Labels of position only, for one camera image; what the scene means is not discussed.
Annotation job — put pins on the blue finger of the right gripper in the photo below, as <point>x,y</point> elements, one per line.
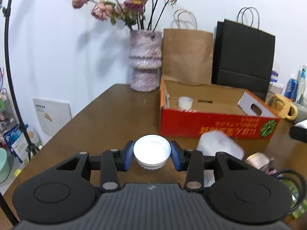
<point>299,131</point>

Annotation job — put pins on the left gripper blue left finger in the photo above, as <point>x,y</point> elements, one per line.
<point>109,163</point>

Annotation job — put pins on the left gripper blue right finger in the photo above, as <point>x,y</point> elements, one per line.
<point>194,163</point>

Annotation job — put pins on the translucent cotton swab box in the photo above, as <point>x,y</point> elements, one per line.
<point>216,141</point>

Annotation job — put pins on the white ribbed bottle cap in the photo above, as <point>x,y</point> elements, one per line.
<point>152,151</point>

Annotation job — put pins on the grey ceramic cup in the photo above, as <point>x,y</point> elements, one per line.
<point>302,113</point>

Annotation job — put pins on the yellow bear mug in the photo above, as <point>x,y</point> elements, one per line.
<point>284,107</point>

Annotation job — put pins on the blue soda can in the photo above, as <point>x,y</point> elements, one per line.
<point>291,89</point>

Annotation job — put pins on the clear glass bottle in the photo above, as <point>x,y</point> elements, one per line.
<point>301,86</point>

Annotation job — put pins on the clear food storage container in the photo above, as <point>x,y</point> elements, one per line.
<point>274,88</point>

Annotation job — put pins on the red cardboard box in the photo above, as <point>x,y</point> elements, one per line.
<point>234,111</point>

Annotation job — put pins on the green spray bottle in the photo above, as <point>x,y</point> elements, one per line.
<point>294,187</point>

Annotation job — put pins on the purple lidded jar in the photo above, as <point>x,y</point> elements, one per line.
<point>274,76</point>

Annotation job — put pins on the blue white package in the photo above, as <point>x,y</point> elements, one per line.
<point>17,143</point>

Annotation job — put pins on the black paper bag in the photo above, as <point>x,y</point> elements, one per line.
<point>243,57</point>

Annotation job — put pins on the green plastic bucket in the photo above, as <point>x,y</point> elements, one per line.
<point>4,165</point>

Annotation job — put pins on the brown paper bag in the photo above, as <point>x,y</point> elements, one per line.
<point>187,54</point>

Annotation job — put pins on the dried pink rose bouquet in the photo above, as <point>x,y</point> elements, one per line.
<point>145,14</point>

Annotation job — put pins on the cream wall charger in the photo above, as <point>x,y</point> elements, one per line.
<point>260,161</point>

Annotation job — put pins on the white wall panel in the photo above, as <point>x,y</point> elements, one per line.
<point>52,115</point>

